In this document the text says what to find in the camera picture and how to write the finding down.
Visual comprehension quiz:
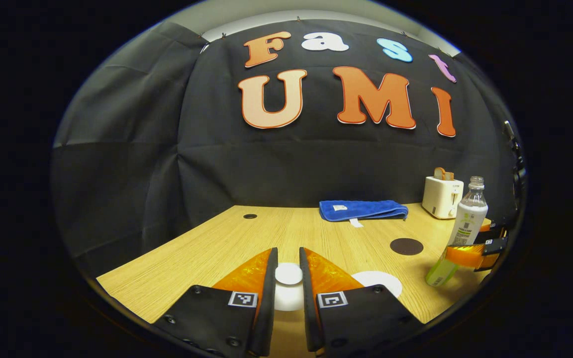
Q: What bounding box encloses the clear water bottle green label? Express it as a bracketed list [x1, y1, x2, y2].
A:
[425, 176, 489, 287]

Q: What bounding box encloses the white toaster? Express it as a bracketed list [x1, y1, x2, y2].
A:
[422, 176, 465, 220]

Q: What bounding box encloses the dark brown round coaster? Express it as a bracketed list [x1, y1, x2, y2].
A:
[390, 238, 424, 256]

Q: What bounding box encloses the white teacup lid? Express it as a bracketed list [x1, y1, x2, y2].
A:
[274, 263, 304, 312]

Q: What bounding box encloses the black backdrop cloth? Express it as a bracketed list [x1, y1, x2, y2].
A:
[50, 19, 528, 279]

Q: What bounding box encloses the blue towel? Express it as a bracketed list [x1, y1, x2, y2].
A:
[319, 200, 409, 228]

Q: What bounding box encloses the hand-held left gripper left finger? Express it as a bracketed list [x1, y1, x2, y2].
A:
[153, 247, 279, 358]

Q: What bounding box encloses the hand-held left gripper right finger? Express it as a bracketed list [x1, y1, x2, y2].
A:
[299, 247, 424, 355]

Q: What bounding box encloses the white teacup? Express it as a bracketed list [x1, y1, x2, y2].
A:
[351, 270, 403, 299]

